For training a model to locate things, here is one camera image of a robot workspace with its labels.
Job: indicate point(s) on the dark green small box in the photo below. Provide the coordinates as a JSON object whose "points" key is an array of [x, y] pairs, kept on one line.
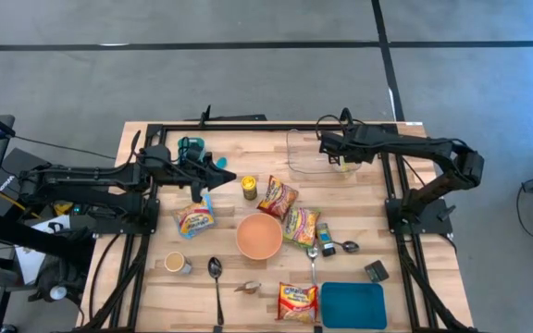
{"points": [[376, 271]]}

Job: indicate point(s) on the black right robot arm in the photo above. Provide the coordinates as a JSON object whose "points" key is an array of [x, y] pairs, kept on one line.
{"points": [[433, 148]]}

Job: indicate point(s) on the small cup with brown liquid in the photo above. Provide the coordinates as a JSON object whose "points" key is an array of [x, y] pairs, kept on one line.
{"points": [[175, 262]]}

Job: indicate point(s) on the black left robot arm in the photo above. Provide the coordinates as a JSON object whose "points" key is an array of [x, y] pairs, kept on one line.
{"points": [[86, 182]]}

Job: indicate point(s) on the yellow lid seasoning can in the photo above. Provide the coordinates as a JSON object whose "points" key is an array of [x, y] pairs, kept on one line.
{"points": [[249, 185]]}

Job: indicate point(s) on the red orange ramen packet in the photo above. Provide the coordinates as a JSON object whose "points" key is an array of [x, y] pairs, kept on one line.
{"points": [[296, 303]]}

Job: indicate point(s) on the clear plastic container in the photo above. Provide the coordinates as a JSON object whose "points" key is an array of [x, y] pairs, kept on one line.
{"points": [[303, 162]]}

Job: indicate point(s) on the black equipment case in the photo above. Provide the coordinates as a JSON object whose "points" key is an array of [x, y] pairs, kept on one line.
{"points": [[16, 168]]}

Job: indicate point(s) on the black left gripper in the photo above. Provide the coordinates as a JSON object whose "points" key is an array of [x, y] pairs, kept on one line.
{"points": [[188, 178]]}

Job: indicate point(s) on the peach ceramic bowl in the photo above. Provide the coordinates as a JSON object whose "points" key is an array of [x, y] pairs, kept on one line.
{"points": [[259, 236]]}

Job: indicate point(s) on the teal plastic cup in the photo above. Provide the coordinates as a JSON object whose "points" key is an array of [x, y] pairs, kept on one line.
{"points": [[184, 144]]}

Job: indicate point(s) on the teal plastic tray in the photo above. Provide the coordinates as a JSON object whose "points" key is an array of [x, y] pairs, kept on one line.
{"points": [[352, 305]]}

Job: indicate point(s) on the blue ramen packet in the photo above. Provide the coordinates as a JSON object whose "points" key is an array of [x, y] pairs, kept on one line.
{"points": [[194, 217]]}

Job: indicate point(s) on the white paper sheet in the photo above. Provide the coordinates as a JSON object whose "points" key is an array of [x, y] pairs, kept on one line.
{"points": [[30, 263]]}

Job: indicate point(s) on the silver metal spoon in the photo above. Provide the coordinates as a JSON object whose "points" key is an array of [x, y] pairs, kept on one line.
{"points": [[313, 252]]}

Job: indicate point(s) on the dark red ramen packet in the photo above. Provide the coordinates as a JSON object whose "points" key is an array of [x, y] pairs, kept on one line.
{"points": [[276, 198]]}

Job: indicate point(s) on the black table clamp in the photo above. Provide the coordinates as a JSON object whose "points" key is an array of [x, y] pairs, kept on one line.
{"points": [[218, 329]]}

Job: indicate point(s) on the thyme spice jar black cap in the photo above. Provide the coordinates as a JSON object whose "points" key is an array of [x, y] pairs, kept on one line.
{"points": [[325, 238]]}

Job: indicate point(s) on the small metal spoon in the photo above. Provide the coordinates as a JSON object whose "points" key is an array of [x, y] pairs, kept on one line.
{"points": [[350, 246]]}

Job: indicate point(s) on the white round cap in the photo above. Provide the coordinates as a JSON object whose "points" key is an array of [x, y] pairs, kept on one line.
{"points": [[58, 292]]}

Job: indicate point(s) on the green lime chili ramen packet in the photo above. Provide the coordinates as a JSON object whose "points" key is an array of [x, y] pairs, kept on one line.
{"points": [[301, 226]]}

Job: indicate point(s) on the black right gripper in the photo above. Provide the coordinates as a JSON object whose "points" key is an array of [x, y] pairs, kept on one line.
{"points": [[354, 139]]}

